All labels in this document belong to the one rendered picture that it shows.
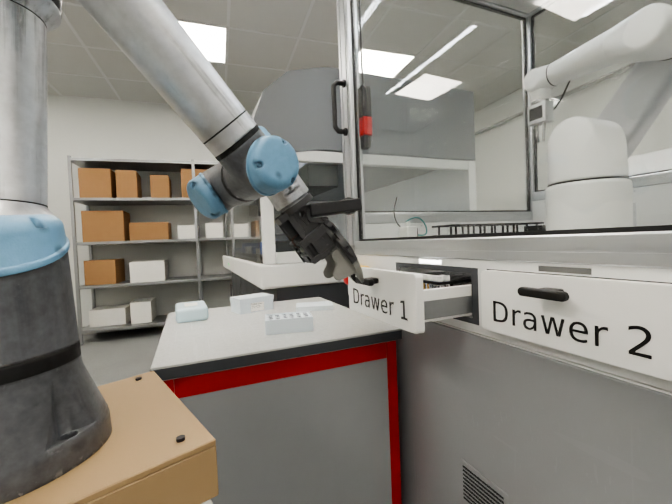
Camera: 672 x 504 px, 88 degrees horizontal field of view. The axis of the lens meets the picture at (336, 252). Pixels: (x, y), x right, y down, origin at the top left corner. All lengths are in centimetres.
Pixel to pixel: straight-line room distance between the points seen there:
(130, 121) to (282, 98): 371
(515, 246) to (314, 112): 119
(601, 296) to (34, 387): 63
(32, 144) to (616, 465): 86
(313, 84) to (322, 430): 136
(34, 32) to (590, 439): 91
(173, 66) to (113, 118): 474
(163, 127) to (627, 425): 500
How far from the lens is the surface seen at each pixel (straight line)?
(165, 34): 50
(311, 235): 66
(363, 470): 104
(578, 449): 69
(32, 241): 40
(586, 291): 59
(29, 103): 58
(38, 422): 40
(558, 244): 62
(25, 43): 61
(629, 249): 58
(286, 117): 161
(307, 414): 91
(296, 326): 93
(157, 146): 506
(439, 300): 70
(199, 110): 49
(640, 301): 56
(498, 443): 80
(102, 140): 518
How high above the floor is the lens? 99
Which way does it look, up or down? 2 degrees down
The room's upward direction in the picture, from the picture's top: 2 degrees counter-clockwise
